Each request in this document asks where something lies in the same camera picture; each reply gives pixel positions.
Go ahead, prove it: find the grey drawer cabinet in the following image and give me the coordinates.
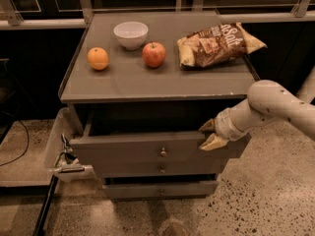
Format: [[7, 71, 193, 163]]
[[59, 12, 258, 186]]

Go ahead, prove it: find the grey drawer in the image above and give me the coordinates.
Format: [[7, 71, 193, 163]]
[[94, 157, 227, 178], [71, 116, 250, 171], [103, 181, 219, 200]]

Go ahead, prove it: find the brown chip bag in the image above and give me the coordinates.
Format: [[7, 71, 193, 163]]
[[177, 23, 266, 68]]

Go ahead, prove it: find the white ceramic bowl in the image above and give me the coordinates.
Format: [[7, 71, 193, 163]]
[[113, 22, 149, 50]]

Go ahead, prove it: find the red apple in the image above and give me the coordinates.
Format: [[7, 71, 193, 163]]
[[142, 41, 166, 68]]

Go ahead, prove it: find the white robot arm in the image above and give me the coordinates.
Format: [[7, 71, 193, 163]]
[[200, 68, 315, 151]]

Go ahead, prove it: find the grey middle drawer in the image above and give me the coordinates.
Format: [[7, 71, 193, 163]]
[[94, 157, 227, 178]]

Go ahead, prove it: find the orange fruit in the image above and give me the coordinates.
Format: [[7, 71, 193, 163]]
[[88, 47, 109, 71]]

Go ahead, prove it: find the black cable on floor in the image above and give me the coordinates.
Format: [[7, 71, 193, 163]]
[[0, 110, 32, 167]]

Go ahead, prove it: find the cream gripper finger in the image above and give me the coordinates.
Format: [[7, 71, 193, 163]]
[[199, 133, 228, 151], [199, 118, 216, 132]]

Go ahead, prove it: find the clutter inside plastic bin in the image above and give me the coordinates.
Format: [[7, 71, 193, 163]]
[[54, 133, 85, 173]]

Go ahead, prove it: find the grey bottom drawer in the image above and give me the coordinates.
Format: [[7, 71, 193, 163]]
[[103, 181, 219, 200]]

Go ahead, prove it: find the grey top drawer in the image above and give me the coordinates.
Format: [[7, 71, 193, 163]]
[[71, 116, 250, 171]]

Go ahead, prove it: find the metal railing frame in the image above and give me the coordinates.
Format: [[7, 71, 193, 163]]
[[0, 0, 315, 29]]

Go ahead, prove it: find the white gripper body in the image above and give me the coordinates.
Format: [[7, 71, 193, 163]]
[[215, 108, 246, 141]]

